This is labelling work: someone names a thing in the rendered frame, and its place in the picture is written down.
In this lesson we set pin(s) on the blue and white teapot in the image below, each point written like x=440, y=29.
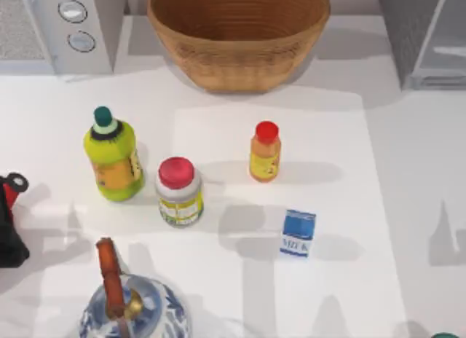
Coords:
x=134, y=305

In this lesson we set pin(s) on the green bottle with dark cap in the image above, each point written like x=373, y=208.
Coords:
x=113, y=159

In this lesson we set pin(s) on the woven brown basket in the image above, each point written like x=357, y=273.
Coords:
x=238, y=43

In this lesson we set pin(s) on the round microwave knob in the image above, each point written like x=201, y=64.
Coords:
x=81, y=41
x=72, y=11

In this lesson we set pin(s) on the orange bottle with red cap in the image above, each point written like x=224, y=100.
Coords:
x=265, y=154

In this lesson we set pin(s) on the blue and white carton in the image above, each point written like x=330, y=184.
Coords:
x=298, y=233

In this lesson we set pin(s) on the black and red bag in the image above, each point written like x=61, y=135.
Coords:
x=9, y=225

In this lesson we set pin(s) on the red-lidded jar with yellow label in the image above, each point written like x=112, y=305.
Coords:
x=179, y=196

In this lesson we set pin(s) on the grey cabinet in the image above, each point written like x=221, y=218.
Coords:
x=426, y=32

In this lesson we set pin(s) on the pale microwave oven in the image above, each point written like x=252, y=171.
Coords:
x=43, y=28

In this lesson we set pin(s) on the dark green round object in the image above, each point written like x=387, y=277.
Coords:
x=446, y=335

